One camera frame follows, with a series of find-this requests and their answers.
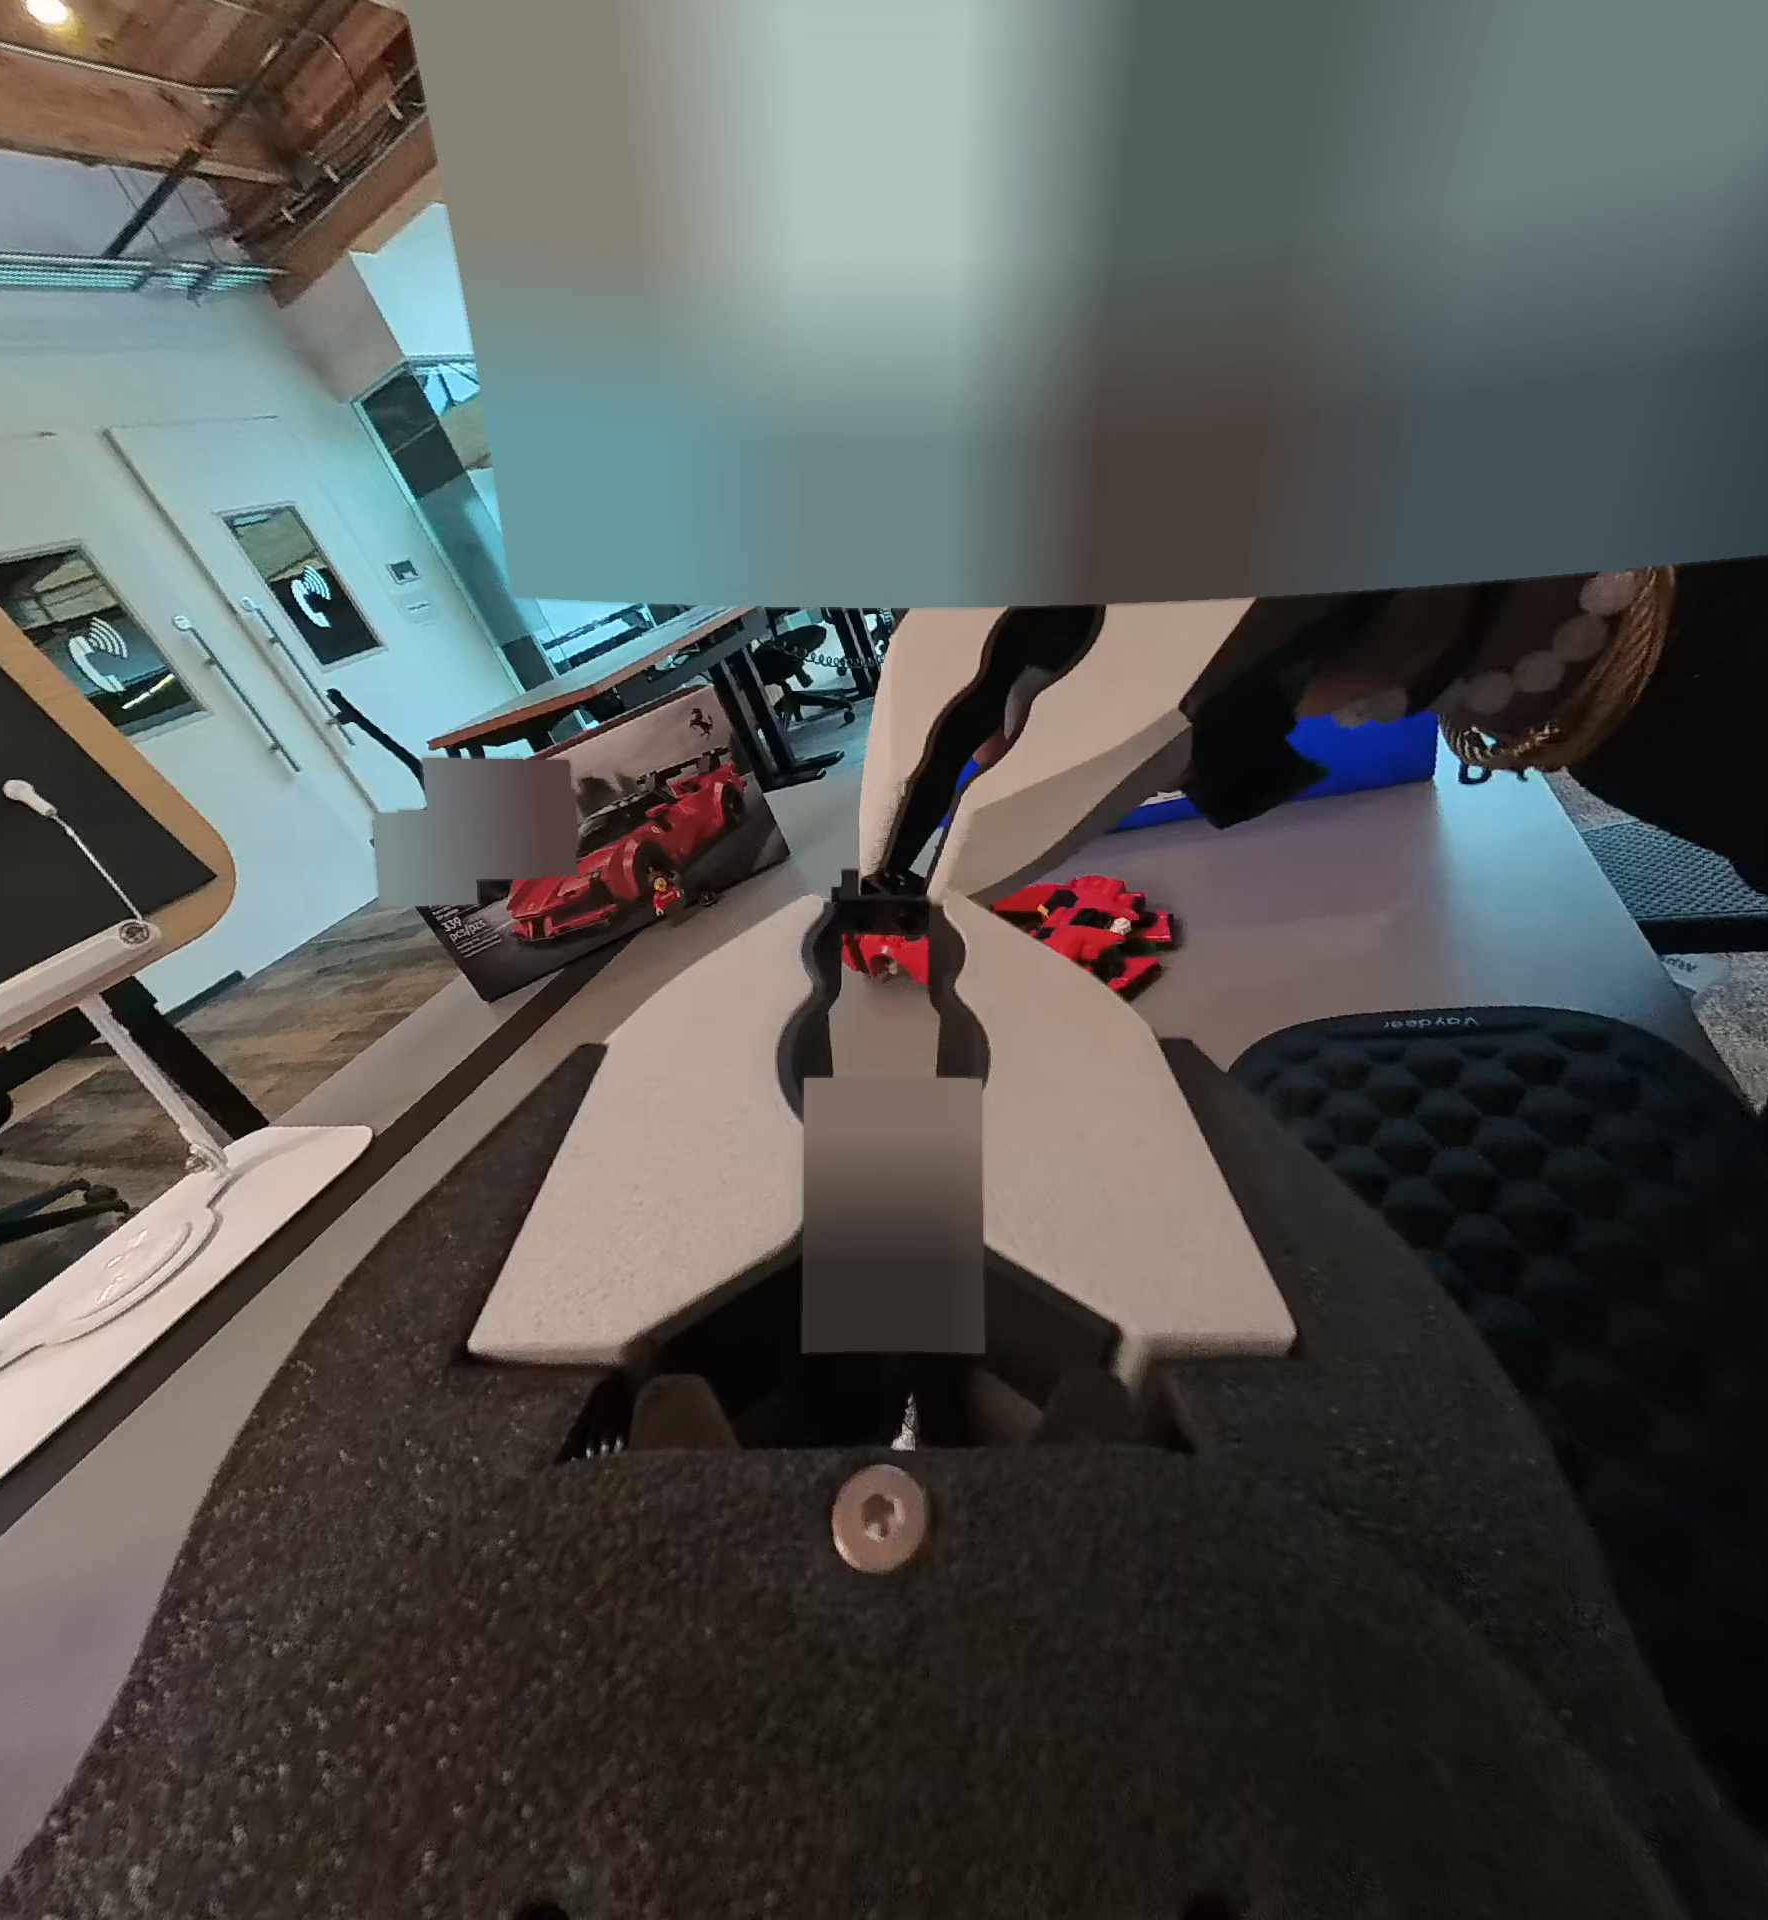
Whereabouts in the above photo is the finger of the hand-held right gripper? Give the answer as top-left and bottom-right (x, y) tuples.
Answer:
(853, 604), (1107, 893)
(928, 596), (1258, 903)

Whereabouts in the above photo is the white door with phone symbol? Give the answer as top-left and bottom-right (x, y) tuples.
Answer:
(104, 417), (428, 797)

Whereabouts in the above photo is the black office chair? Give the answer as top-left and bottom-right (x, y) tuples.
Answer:
(754, 627), (859, 734)

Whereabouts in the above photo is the gold bracelet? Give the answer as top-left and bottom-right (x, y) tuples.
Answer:
(1437, 564), (1679, 772)

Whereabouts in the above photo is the red lego car model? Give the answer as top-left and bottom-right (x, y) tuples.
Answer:
(990, 874), (1180, 995)

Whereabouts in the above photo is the person's right hand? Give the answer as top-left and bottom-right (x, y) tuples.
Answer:
(1303, 576), (1582, 722)

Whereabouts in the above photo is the window with phone symbol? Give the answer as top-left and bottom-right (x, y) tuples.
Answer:
(0, 543), (214, 739)

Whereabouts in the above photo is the black padded cushion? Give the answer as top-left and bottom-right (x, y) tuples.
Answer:
(1227, 1005), (1768, 1847)

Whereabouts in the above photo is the person's right forearm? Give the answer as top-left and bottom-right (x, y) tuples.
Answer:
(1559, 558), (1768, 911)

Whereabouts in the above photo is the red and black lego assembly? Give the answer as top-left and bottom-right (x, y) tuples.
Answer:
(828, 869), (934, 988)

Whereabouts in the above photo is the lego set box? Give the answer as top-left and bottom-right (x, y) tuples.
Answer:
(416, 690), (794, 1004)

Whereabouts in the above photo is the white bead bracelet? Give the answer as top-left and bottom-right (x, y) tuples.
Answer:
(1341, 570), (1646, 732)

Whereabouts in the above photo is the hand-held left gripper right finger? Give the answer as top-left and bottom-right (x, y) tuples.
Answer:
(928, 896), (1300, 1364)

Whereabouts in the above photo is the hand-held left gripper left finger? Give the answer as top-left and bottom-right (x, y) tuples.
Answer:
(467, 896), (843, 1366)

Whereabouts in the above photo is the white stand base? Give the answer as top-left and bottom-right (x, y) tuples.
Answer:
(0, 1123), (376, 1529)

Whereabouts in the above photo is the wooden top desk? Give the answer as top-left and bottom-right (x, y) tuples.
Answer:
(425, 604), (893, 790)

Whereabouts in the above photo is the blue box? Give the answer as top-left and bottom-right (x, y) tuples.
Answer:
(1105, 710), (1441, 837)

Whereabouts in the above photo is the white cable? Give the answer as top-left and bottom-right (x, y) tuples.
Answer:
(1, 778), (155, 935)

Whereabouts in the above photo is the wood-rimmed black panel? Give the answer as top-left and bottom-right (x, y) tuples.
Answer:
(0, 562), (238, 1085)

